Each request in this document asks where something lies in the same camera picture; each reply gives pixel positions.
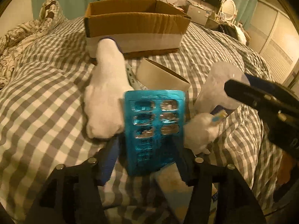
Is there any white oval mirror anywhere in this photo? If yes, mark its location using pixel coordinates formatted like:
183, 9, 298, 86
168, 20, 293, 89
220, 0, 237, 21

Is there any white plush toy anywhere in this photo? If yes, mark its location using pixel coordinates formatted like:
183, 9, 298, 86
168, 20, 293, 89
184, 110, 228, 155

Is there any patterned pillow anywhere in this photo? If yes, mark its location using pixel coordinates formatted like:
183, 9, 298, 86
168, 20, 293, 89
38, 0, 67, 29

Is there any cardboard box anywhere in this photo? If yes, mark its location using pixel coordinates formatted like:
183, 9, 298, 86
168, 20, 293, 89
84, 0, 191, 59

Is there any white louvered wardrobe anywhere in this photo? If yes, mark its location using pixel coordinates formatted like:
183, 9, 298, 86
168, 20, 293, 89
247, 0, 298, 83

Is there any black white floral blanket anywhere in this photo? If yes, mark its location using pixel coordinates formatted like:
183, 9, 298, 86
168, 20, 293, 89
1, 18, 53, 88

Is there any white mini fridge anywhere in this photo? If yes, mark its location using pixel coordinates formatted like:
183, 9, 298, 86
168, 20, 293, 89
187, 4, 212, 26

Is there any blue pill blister pack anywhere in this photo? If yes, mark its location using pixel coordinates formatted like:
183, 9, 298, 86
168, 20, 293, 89
124, 90, 186, 176

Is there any white sock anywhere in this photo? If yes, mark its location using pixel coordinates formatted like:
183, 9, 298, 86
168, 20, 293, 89
84, 38, 133, 139

